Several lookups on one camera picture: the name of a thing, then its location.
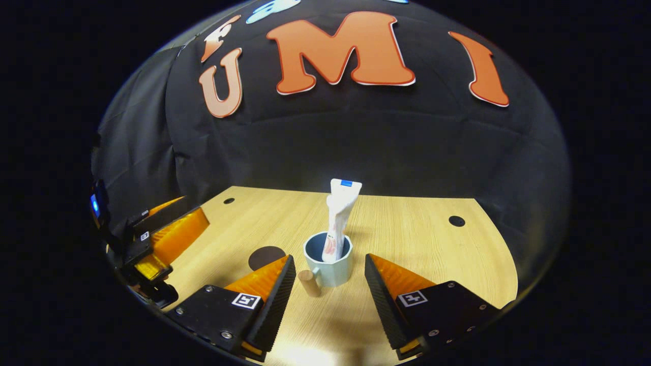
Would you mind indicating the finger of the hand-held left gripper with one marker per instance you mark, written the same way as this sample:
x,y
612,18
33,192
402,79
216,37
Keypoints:
x,y
173,236
157,216

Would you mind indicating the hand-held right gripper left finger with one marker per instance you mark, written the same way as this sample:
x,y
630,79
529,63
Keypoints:
x,y
277,305

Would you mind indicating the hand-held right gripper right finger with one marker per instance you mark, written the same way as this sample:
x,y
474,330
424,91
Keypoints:
x,y
386,305

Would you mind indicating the dark brown round coaster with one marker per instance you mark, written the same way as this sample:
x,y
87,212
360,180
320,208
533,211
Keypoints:
x,y
264,256

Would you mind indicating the white toothpaste tube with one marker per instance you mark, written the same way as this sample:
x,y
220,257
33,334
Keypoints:
x,y
341,208

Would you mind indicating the wooden desktop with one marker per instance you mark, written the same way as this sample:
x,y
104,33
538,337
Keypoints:
x,y
432,254

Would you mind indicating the black backdrop cloth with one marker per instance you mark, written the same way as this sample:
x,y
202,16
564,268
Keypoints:
x,y
356,142

